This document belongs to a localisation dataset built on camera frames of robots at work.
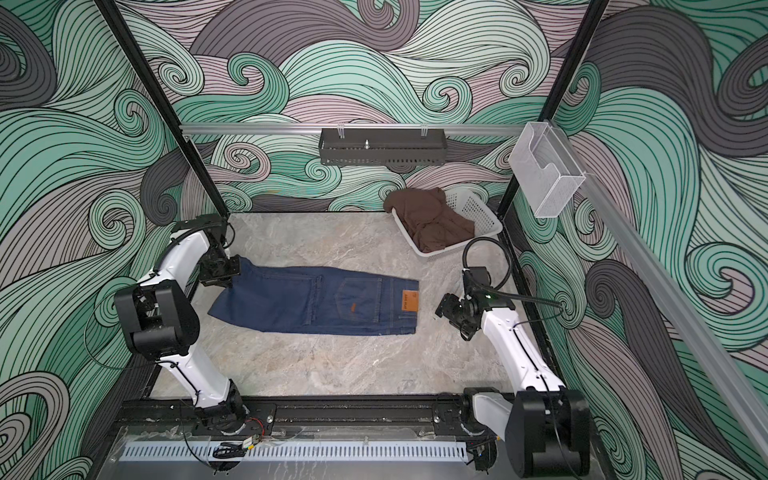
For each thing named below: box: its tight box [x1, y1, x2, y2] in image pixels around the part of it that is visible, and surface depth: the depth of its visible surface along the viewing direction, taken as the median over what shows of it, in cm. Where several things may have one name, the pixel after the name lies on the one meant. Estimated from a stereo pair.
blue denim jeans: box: [208, 258, 420, 334], surface depth 94 cm
